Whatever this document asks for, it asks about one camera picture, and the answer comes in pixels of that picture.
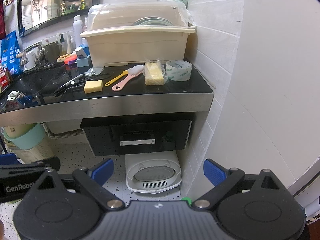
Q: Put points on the white rag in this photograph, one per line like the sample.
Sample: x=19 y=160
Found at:
x=15 y=95

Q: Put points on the black marker pen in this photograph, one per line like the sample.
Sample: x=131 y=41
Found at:
x=70 y=82

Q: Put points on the black glass-front drawer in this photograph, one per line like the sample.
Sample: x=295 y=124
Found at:
x=137 y=142

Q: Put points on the stack of pale plates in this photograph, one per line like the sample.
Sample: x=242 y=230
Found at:
x=152 y=22

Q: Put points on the red packets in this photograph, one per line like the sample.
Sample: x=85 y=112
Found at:
x=3 y=77

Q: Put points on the grey cup with toothbrushes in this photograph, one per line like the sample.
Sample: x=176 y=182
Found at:
x=52 y=52

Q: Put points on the small clear plastic packet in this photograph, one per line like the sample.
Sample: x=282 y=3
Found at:
x=93 y=71

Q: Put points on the purple block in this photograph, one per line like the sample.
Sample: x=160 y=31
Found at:
x=72 y=63

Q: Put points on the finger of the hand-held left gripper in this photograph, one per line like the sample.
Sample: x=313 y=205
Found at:
x=7 y=159

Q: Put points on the white round jar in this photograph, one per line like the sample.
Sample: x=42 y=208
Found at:
x=80 y=52

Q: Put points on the tall white bottle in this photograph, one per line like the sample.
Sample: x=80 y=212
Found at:
x=77 y=32

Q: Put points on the cream perforated basket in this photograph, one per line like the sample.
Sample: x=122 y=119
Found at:
x=35 y=153

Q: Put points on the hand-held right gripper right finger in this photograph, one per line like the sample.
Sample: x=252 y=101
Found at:
x=212 y=171

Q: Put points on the chrome faucet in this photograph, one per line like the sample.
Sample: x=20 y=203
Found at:
x=37 y=53

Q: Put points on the cream dish drainer box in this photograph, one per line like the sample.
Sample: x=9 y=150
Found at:
x=140 y=47

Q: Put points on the teal plastic basin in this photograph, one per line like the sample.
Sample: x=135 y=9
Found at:
x=30 y=136

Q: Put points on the green bottle cap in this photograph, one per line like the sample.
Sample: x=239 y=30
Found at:
x=187 y=200

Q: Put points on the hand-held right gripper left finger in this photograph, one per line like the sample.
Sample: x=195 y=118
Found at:
x=102 y=169

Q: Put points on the red hanging cloth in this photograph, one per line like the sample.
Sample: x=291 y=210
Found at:
x=2 y=20

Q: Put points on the blue detergent bag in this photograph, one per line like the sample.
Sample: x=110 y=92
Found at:
x=11 y=52

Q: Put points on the black sink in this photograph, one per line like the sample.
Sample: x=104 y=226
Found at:
x=30 y=85

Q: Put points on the white cat-ear appliance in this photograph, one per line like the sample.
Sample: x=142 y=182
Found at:
x=152 y=175

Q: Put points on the clear packing tape roll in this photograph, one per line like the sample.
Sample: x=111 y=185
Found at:
x=183 y=72

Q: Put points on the small blue box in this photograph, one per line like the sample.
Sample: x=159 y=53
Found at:
x=83 y=62

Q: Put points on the cream tube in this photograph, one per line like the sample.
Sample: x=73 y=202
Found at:
x=69 y=43

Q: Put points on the orange block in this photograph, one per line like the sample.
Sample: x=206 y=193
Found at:
x=69 y=59

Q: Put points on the mirror cabinet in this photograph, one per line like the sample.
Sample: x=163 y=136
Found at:
x=62 y=2

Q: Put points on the wrapped yellow sponge block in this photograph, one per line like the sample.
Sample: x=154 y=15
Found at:
x=154 y=73

